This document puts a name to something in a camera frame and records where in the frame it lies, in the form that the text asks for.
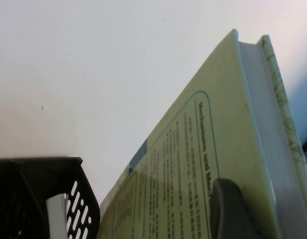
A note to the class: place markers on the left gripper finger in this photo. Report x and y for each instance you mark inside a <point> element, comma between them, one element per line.
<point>230,211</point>

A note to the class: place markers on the yellow-green mechanical devices book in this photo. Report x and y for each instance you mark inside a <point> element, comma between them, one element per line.
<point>218,119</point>

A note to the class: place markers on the black plastic book stand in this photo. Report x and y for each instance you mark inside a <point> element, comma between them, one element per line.
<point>24,194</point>

